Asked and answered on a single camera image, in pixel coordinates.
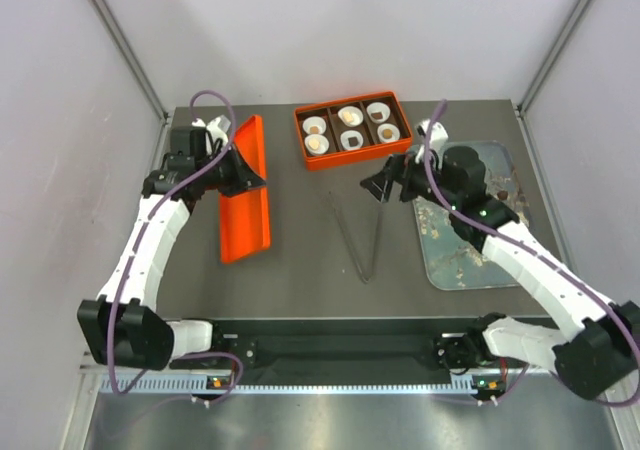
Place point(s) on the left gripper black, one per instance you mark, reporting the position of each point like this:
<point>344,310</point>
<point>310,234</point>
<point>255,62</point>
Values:
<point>244,177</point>

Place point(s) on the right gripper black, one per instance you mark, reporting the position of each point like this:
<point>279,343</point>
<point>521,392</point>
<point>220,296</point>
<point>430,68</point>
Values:
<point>380,184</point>

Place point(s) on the orange box lid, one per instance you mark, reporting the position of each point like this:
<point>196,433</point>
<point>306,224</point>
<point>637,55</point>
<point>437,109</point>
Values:
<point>244,220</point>

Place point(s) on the metal tongs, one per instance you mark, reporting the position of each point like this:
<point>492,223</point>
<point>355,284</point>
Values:
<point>365,264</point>

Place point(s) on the pale caramel chocolate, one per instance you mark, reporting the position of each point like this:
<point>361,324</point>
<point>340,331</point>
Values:
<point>315,143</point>

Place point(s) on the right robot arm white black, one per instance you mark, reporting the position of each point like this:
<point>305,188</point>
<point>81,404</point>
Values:
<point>592,344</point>

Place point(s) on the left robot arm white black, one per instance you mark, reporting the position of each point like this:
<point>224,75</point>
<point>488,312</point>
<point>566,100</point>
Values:
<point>121,325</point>

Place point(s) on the white paper cup front right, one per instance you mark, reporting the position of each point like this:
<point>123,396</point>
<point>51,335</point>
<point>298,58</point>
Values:
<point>396,133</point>

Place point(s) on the white paper cup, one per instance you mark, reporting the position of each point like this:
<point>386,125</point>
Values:
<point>346,135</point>
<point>314,121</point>
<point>357,114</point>
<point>324,145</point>
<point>378,107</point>
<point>396,133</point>

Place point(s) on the white paper cup front middle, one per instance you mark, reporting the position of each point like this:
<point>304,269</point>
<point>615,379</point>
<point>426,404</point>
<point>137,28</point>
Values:
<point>346,135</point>

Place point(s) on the orange compartment box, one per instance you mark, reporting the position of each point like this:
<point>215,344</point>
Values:
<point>372,148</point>

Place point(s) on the white paper cup back right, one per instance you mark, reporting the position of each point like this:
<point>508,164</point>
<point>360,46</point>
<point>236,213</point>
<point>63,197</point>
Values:
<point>378,107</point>

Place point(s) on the white paper cup front left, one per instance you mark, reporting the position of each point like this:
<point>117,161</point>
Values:
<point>324,145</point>

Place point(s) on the white paper cup back middle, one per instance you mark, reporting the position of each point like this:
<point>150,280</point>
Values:
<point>357,114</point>

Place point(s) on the white paper cup back left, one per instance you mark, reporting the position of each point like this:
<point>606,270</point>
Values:
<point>314,121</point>

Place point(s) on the blue floral tray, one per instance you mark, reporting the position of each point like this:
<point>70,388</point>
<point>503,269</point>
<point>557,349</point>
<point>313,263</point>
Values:
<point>452,264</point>

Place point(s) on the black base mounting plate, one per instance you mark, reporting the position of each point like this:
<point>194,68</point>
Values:
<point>430,351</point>

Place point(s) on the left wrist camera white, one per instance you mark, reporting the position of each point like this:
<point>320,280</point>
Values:
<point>217,128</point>

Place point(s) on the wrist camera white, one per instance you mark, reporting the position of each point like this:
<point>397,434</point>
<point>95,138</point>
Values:
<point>434,136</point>
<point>217,128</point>

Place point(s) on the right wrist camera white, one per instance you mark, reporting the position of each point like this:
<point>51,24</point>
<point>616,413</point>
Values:
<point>434,136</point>

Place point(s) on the aluminium frame rail front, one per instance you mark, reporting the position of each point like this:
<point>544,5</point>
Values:
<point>89,365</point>

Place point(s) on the grey slotted cable duct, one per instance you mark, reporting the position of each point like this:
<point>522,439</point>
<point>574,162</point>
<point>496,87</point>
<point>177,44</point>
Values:
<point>203,384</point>

